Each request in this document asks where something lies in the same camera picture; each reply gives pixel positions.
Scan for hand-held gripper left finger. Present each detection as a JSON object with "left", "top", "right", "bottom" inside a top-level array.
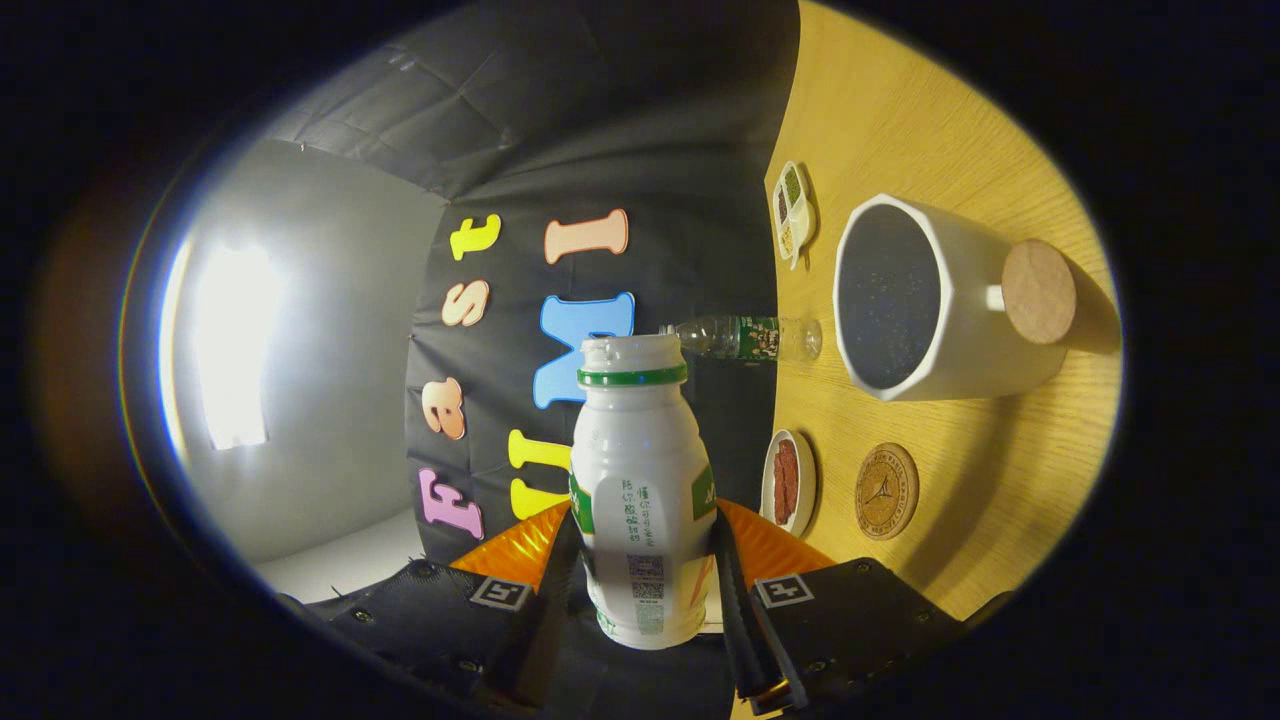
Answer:
[{"left": 280, "top": 500, "right": 583, "bottom": 716}]

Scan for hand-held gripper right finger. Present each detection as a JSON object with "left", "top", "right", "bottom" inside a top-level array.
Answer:
[{"left": 712, "top": 497, "right": 966, "bottom": 714}]

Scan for white juice bottle green label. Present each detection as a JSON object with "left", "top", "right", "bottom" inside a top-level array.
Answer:
[{"left": 569, "top": 334, "right": 718, "bottom": 651}]

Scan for round cork coaster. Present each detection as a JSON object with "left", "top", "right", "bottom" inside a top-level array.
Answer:
[{"left": 855, "top": 442, "right": 920, "bottom": 542}]

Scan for white cup wooden handle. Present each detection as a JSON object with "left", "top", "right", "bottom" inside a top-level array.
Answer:
[{"left": 832, "top": 193, "right": 1079, "bottom": 403}]

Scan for clear plastic water bottle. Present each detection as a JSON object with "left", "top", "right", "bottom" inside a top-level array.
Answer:
[{"left": 660, "top": 315, "right": 824, "bottom": 363}]

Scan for red sausage pieces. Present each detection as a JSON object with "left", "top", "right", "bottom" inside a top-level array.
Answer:
[{"left": 772, "top": 440, "right": 800, "bottom": 526}]

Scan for round white plate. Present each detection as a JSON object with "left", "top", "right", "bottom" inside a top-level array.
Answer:
[{"left": 760, "top": 429, "right": 818, "bottom": 538}]

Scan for wooden table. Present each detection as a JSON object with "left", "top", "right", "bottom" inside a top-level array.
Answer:
[{"left": 765, "top": 0, "right": 1123, "bottom": 621}]

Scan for white divided dish with beans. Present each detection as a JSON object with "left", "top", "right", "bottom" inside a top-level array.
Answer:
[{"left": 772, "top": 161, "right": 817, "bottom": 271}]

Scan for ceiling light panel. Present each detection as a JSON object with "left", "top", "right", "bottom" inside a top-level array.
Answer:
[{"left": 195, "top": 245, "right": 281, "bottom": 451}]

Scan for black backdrop cloth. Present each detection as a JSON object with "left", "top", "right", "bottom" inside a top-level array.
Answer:
[{"left": 265, "top": 0, "right": 801, "bottom": 720}]

